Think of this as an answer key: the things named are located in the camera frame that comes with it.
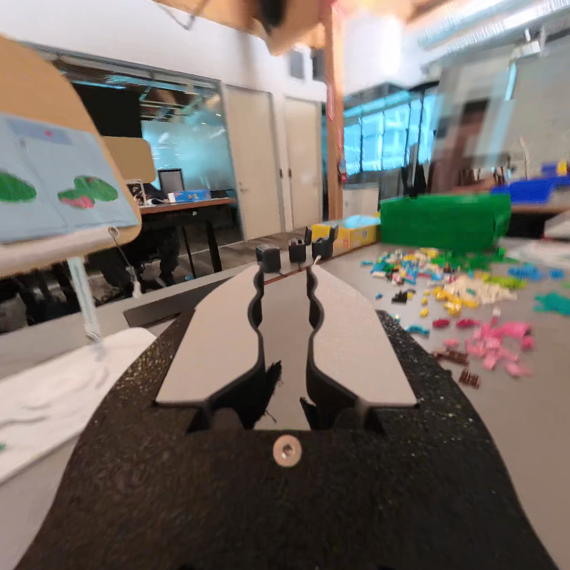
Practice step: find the pile of green toy bricks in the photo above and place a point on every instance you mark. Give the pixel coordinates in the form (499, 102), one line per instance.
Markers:
(467, 260)

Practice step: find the yellow cardboard box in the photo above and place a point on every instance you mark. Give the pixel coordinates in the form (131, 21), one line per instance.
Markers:
(352, 234)

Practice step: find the pile of brown toy bricks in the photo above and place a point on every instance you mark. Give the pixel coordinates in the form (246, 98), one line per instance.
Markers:
(458, 363)

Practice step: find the white door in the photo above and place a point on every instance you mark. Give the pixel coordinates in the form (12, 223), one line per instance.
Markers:
(254, 164)
(303, 164)

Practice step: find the pile of lime toy bricks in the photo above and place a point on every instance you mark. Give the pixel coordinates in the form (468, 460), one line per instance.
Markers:
(503, 280)

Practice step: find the tan rounded chair back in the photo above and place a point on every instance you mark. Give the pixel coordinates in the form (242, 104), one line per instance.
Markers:
(129, 153)

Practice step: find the pile of mixed toy bricks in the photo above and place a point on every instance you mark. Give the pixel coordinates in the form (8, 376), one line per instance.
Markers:
(400, 267)

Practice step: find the pile of yellow toy bricks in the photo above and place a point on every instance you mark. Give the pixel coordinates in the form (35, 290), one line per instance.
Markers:
(449, 300)

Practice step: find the red fire extinguisher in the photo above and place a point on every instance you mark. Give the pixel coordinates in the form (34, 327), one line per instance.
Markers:
(342, 171)

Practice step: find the pile of teal brick plates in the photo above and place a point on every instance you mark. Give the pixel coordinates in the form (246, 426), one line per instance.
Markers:
(554, 303)

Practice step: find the blue storage bins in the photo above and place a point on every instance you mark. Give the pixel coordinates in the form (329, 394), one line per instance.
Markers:
(530, 189)

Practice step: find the open instruction booklet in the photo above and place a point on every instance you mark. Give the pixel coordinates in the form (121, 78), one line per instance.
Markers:
(58, 187)

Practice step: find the black battery charger case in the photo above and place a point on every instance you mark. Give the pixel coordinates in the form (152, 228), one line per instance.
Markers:
(323, 246)
(297, 250)

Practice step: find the pile of blue toy bricks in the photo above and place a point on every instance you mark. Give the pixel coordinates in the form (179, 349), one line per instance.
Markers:
(530, 271)

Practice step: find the blue toy box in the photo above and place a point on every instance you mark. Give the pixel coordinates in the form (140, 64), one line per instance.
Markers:
(189, 194)

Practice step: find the pile of pink toy bricks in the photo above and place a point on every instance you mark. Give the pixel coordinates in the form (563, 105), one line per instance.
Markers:
(498, 347)

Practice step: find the black charger cube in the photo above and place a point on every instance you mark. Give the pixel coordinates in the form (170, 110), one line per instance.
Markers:
(268, 257)

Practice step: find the large black wedge brick plate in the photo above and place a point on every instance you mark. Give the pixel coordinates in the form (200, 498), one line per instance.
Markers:
(403, 297)

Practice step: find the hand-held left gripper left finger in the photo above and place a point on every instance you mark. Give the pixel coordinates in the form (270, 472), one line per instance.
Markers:
(213, 347)

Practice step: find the glass office partition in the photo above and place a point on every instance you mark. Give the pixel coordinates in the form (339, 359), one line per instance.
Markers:
(191, 142)

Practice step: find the clear stand post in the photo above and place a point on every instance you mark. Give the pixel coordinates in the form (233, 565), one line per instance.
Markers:
(84, 294)

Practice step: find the pile of white toy bricks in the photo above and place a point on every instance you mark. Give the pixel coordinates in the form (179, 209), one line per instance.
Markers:
(472, 287)

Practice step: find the wooden column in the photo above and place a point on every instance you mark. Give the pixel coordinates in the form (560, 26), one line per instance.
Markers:
(334, 124)

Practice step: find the black monitor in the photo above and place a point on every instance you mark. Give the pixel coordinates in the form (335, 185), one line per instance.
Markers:
(171, 180)

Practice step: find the black desk mat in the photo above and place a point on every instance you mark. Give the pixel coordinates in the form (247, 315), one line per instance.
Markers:
(156, 307)

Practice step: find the green storage bin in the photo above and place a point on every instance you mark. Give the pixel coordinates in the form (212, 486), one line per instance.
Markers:
(445, 220)

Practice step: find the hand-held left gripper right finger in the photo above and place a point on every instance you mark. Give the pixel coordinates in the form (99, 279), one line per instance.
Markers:
(356, 352)

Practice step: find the pile of azure toy bricks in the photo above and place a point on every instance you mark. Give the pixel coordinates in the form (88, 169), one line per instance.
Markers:
(416, 329)

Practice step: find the wooden office desk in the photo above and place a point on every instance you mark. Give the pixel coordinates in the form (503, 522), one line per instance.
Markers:
(187, 205)

